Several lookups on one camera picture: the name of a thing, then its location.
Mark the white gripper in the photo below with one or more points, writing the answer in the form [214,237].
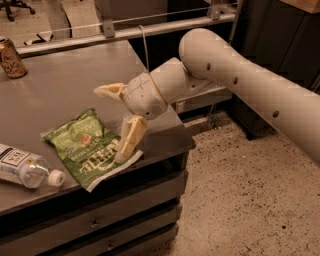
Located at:
[144,95]

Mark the green jalapeno chip bag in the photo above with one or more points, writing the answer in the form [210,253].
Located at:
[88,149]

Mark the clear plastic water bottle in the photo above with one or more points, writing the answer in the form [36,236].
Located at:
[28,169]

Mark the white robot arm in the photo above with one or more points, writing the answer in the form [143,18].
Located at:
[204,60]

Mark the grey drawer cabinet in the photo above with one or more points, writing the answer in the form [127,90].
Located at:
[124,215]

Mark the brown soda can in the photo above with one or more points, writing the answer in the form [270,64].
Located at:
[10,60]

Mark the black office chair base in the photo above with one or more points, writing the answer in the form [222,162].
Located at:
[8,4]

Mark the dark grey cabinet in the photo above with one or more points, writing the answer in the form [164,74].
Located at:
[281,38]

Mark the grey metal frame rail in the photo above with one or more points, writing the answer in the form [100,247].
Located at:
[217,13]

